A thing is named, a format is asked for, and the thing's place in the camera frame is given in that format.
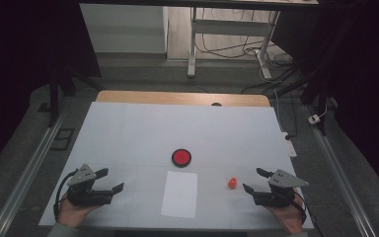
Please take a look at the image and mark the white power strip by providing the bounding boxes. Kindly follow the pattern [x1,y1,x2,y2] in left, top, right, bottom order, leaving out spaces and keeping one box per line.
[280,131,298,159]

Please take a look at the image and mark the white metal desk frame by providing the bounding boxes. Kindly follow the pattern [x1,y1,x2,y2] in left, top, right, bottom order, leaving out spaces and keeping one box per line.
[187,6,282,81]

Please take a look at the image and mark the dark curtain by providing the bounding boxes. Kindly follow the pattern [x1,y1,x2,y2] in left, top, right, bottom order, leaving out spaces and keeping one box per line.
[270,0,379,205]
[0,0,103,181]

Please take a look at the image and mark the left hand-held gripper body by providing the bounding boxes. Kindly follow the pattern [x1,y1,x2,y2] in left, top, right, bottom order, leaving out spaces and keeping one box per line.
[66,163,114,208]

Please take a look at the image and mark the person's right hand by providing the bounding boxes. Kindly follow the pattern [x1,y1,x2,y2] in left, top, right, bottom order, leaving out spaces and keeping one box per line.
[265,193,306,235]

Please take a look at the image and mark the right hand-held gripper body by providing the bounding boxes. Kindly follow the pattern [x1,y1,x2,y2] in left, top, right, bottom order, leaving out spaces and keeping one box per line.
[252,169,310,209]

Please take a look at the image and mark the white cabinet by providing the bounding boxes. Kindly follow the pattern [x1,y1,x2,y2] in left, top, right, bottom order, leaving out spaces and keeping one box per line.
[79,3,169,54]

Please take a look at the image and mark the black floor cables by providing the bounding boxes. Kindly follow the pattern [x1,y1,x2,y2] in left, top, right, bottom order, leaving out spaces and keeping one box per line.
[194,8,300,96]

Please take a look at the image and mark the aluminium rail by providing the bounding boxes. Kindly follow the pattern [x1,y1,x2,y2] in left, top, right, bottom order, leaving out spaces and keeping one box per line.
[303,104,379,237]
[0,98,73,237]

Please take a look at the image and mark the white paper sheet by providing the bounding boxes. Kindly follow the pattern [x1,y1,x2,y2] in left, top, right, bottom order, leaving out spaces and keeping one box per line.
[160,170,199,219]

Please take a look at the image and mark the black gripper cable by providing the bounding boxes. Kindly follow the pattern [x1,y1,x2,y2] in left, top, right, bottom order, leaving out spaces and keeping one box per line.
[292,193,308,225]
[53,169,79,219]

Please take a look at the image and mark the black floor socket plate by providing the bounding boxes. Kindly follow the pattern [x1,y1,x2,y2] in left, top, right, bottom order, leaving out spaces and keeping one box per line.
[49,127,76,152]

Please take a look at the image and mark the black metal stand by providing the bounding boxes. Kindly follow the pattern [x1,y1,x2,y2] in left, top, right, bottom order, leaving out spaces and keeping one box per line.
[272,62,339,136]
[46,63,104,128]

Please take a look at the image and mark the person's left hand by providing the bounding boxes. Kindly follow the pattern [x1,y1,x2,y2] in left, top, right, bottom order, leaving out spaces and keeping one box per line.
[56,192,101,229]

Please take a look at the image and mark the round black red ink pad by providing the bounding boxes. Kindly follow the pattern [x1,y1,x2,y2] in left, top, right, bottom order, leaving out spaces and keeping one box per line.
[171,148,192,169]

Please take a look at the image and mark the large white table mat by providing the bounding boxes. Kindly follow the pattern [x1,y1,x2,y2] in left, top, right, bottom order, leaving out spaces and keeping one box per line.
[38,101,315,231]

